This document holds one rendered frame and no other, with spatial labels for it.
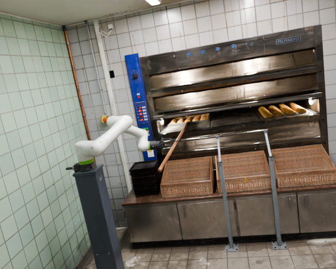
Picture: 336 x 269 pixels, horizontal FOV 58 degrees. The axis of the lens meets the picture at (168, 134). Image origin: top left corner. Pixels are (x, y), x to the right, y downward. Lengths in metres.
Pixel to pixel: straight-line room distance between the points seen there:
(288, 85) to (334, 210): 1.34
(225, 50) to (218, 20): 0.32
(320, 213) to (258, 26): 1.99
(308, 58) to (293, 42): 0.23
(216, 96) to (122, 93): 1.10
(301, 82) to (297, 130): 0.52
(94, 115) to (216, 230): 1.96
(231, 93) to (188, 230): 1.57
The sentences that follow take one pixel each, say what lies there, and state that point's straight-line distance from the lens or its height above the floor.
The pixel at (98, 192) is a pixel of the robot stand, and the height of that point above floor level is 1.01.
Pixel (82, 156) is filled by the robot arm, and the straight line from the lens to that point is 2.61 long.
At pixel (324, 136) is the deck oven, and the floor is 0.92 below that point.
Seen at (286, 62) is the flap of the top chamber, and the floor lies 1.78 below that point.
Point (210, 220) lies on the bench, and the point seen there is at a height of 0.31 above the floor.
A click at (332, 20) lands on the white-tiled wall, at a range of 3.66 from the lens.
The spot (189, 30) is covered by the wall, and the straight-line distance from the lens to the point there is 3.50.
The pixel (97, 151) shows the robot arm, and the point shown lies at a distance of 2.47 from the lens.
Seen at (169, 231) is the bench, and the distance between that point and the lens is 3.45.
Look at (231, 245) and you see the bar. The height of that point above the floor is 0.04.
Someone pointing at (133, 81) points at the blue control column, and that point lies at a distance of 3.58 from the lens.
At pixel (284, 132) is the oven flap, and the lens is 3.63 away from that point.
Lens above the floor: 1.90
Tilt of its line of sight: 12 degrees down
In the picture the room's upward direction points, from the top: 10 degrees counter-clockwise
